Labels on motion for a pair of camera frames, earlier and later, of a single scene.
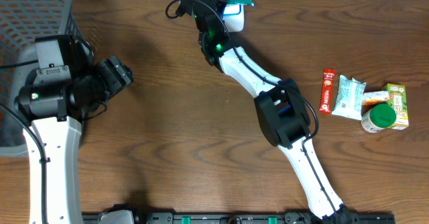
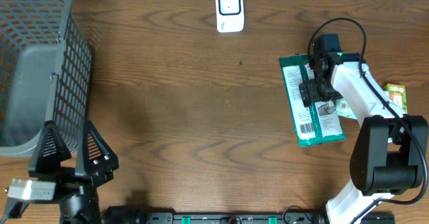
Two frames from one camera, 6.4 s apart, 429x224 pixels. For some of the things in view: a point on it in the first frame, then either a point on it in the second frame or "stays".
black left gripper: x=114 y=86 to x=86 y=180
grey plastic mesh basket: x=28 y=10 stays
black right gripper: x=222 y=1 to x=310 y=94
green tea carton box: x=397 y=97 stays
